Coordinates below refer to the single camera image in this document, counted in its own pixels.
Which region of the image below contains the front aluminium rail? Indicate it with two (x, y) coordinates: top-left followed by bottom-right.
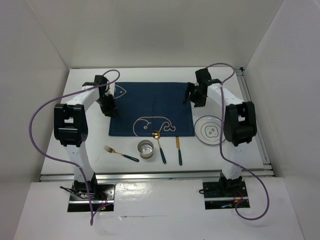
(39, 169), (276, 182)

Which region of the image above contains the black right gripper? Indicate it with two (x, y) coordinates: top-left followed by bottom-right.
(183, 81), (208, 107)

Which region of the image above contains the small metal cup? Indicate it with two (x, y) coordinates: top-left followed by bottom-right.
(137, 140), (154, 159)

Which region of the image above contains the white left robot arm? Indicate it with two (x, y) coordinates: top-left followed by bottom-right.
(53, 75), (117, 200)

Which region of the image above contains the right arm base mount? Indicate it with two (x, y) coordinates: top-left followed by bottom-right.
(198, 176), (250, 210)

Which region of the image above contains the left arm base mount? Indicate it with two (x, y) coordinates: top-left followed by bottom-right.
(59, 183), (116, 213)

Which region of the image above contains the gold spoon green handle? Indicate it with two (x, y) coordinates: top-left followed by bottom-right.
(152, 130), (167, 164)

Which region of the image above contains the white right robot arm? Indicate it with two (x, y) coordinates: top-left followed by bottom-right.
(183, 68), (257, 197)

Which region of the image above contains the aluminium rail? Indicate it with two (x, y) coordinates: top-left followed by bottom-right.
(39, 169), (276, 182)
(234, 66), (276, 173)

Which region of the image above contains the gold knife green handle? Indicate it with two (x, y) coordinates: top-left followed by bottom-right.
(175, 136), (183, 166)

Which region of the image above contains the blue whale placemat cloth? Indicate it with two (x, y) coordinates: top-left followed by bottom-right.
(109, 82), (195, 137)

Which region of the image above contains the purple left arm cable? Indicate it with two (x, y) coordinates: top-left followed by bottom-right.
(28, 69), (121, 226)

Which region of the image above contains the right side aluminium rail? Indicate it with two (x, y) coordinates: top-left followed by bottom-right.
(234, 66), (276, 173)

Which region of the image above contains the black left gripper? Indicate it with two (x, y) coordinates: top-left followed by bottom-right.
(95, 93), (119, 118)

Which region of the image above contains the gold fork green handle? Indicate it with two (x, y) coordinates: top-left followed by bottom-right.
(103, 145), (140, 163)

